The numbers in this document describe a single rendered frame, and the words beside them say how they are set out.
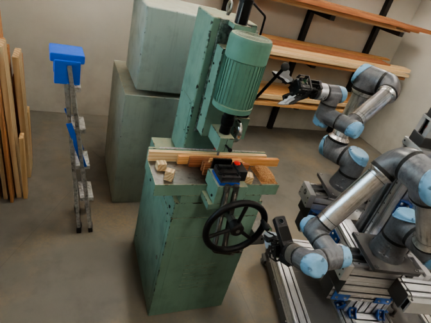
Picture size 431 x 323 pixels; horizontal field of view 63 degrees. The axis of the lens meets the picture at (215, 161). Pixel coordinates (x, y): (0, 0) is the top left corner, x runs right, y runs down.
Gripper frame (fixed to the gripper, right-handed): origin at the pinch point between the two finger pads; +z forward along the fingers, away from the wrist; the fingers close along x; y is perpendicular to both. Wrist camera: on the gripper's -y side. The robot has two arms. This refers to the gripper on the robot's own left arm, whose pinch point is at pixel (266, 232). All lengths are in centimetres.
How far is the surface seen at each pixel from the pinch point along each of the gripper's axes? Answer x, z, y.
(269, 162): 18.2, 30.9, -25.8
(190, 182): -27.2, 16.8, -19.9
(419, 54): 318, 203, -133
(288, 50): 124, 188, -122
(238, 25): -8, 10, -85
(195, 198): -24.2, 19.7, -12.2
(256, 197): 6.0, 21.6, -10.2
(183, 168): -27.7, 26.4, -25.4
